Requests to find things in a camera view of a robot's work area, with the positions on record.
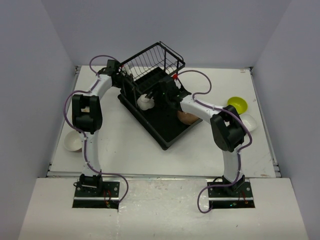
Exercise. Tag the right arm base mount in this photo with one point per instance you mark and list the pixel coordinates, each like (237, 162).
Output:
(242, 198)

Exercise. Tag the red floral bowl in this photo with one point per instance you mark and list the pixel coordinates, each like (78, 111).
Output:
(72, 142)

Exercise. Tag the brown ceramic bowl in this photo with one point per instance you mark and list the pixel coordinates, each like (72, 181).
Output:
(186, 118)

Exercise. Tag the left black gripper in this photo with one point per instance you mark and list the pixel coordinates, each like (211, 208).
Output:
(129, 82)

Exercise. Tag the black wire dish rack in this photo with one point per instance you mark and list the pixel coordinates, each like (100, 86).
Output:
(146, 69)

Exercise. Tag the green white bowl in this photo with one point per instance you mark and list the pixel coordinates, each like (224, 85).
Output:
(249, 121)

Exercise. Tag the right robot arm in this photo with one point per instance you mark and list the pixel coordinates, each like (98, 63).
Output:
(229, 132)

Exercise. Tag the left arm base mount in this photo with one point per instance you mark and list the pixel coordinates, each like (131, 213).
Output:
(106, 197)

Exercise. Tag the yellow green bowl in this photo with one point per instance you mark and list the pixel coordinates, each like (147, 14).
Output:
(239, 103)

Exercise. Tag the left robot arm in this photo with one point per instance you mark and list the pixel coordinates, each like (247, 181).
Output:
(87, 120)

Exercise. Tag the aluminium rail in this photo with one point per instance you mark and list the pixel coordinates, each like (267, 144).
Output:
(57, 174)

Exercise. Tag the white lobed bowl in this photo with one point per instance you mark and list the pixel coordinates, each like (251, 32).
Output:
(145, 103)

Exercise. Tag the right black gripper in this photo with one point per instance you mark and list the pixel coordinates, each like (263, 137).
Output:
(159, 89)

